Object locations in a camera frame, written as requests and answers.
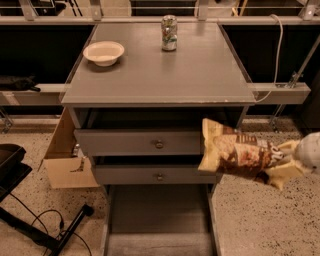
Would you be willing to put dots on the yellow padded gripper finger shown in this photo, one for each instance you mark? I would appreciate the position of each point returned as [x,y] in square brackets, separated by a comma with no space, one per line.
[289,147]
[280,174]

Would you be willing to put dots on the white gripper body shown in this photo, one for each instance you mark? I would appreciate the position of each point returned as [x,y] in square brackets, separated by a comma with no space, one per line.
[310,152]

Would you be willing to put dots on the brown yellow chip bag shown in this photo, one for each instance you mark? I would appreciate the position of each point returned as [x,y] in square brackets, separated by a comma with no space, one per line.
[230,151]

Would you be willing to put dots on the grey open bottom drawer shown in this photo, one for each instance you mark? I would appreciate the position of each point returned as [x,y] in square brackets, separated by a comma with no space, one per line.
[159,220]

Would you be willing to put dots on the grey drawer cabinet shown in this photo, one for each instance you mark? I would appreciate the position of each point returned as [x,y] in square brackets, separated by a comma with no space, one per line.
[149,88]

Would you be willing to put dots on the grey middle drawer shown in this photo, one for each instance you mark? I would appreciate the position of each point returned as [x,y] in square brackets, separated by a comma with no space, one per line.
[153,174]

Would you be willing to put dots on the grey top drawer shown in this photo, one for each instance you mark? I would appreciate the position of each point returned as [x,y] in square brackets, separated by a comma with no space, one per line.
[140,142]

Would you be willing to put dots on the brown cardboard box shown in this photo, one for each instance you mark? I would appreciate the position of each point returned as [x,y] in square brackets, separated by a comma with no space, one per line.
[66,165]

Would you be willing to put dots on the black stand base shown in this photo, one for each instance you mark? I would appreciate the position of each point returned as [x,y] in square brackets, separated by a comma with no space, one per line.
[13,170]

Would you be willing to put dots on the grey metal rail frame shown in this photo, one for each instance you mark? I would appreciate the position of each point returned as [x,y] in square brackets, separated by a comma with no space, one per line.
[277,55]

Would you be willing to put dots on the black object on rail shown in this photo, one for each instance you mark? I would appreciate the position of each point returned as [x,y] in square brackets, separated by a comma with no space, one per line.
[18,83]

